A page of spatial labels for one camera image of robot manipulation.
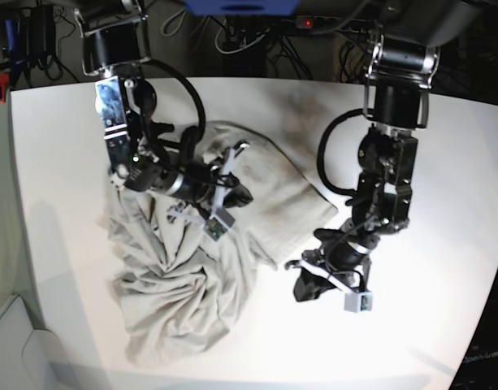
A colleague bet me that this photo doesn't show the white cable loop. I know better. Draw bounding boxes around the white cable loop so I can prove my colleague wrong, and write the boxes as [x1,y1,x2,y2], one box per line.
[214,24,266,55]

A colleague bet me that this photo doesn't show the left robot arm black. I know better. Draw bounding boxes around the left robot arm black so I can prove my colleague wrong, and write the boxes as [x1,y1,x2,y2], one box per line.
[287,1,486,313]

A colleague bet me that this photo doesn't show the grey t-shirt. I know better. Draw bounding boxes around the grey t-shirt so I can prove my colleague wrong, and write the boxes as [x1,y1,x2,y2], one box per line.
[106,121,337,367]

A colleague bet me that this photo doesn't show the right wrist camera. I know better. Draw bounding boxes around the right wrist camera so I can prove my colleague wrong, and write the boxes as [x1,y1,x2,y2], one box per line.
[203,209,236,241]

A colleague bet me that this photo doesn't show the blue handled tool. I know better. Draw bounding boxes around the blue handled tool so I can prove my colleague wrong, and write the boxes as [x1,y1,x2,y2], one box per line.
[5,19,23,66]

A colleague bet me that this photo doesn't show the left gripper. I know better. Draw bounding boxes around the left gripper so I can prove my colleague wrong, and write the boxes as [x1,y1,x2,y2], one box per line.
[284,249,370,302]

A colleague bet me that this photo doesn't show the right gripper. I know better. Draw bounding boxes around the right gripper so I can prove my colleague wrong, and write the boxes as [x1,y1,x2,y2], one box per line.
[167,141,253,226]

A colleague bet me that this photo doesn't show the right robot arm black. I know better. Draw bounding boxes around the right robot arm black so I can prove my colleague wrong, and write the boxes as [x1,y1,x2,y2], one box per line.
[73,1,252,233]

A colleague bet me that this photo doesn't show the black power strip red light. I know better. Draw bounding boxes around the black power strip red light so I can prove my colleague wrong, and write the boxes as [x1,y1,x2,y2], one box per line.
[294,15,342,31]

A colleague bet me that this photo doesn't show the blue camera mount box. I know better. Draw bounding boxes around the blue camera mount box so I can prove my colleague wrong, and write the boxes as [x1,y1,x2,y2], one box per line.
[184,0,299,15]

